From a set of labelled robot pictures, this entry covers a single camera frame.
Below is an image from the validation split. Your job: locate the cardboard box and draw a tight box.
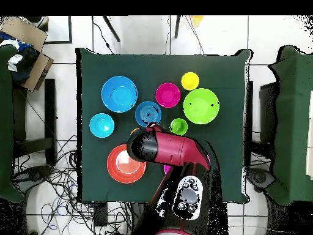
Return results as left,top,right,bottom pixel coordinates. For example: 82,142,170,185
0,16,54,93

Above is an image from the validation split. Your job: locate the black stool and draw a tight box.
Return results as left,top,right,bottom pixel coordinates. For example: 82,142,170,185
13,78,58,165

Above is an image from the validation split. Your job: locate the orange-red bowl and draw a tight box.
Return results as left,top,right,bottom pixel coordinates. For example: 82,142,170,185
106,143,147,184

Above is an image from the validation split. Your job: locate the large blue bowl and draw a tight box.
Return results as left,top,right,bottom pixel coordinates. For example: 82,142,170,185
101,75,138,114

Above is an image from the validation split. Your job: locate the green bowl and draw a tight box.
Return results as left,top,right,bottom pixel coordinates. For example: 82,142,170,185
182,88,220,125

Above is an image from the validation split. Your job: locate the bundle of clothes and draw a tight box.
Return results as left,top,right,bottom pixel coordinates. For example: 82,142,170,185
0,31,41,84

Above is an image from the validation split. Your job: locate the black pedestal foot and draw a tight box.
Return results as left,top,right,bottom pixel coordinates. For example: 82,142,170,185
246,167,277,193
14,165,53,183

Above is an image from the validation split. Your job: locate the black tripod leg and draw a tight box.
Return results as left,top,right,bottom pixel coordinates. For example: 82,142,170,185
174,15,182,39
102,15,121,43

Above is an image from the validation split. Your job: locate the green cloth side table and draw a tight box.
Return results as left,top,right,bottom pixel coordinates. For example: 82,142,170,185
0,43,25,204
266,45,313,206

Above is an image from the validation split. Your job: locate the large pink bowl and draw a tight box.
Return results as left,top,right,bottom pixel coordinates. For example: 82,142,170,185
163,153,212,176

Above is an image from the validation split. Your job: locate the yellow object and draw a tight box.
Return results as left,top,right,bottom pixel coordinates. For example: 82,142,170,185
190,15,205,26

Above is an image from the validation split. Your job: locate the dark green table cloth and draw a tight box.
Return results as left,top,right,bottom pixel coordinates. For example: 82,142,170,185
75,47,254,204

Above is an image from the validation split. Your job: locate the tangle of black cables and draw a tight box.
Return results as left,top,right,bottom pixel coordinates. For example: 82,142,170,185
12,134,133,235

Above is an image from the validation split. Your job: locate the person's foot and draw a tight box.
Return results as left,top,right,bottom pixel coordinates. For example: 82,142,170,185
24,15,50,29

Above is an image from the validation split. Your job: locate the green cup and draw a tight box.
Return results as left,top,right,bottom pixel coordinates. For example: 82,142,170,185
169,117,189,136

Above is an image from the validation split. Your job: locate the small turquoise bowl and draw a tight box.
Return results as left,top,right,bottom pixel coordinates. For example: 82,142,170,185
89,113,116,138

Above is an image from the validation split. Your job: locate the black floor cable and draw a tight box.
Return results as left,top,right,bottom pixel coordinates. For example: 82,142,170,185
91,15,114,54

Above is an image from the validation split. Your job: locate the ribbed blue bowl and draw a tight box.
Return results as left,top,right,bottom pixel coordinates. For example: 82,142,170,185
134,100,163,128

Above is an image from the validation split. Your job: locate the yellow cup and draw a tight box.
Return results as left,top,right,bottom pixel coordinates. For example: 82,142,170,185
180,71,200,91

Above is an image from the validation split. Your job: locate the black square frame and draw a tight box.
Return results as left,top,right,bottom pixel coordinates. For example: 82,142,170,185
43,15,73,45

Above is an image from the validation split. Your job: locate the black power brick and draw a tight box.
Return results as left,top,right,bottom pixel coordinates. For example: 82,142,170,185
93,201,108,227

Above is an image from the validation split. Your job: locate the small red bowl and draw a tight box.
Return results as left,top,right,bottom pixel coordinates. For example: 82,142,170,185
155,82,181,109

